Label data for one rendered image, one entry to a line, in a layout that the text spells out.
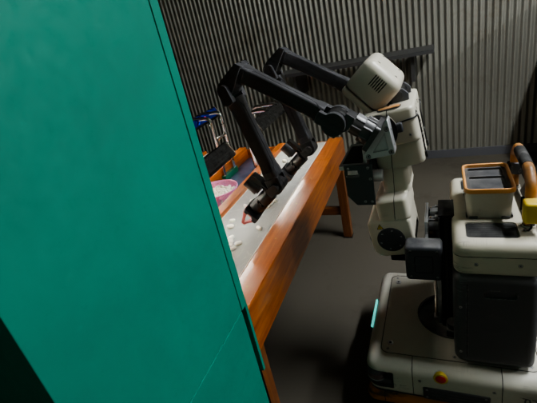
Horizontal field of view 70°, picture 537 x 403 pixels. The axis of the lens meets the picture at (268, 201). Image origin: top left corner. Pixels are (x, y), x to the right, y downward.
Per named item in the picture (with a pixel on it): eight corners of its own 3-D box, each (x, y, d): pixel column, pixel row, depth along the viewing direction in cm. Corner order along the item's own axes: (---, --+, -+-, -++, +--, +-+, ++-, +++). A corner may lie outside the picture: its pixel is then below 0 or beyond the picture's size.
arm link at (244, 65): (223, 56, 122) (236, 51, 130) (212, 95, 130) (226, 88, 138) (349, 119, 116) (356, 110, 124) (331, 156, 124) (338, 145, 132)
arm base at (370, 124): (380, 129, 113) (385, 118, 123) (356, 116, 114) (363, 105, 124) (365, 153, 118) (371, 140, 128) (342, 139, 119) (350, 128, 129)
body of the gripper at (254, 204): (242, 212, 148) (252, 201, 144) (252, 200, 157) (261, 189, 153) (255, 223, 149) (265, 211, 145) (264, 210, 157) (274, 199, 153)
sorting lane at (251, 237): (326, 144, 273) (325, 141, 273) (210, 329, 123) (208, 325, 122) (286, 148, 285) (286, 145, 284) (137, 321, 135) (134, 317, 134)
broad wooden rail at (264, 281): (345, 161, 274) (342, 136, 267) (253, 365, 124) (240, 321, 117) (328, 162, 279) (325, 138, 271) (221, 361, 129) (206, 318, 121)
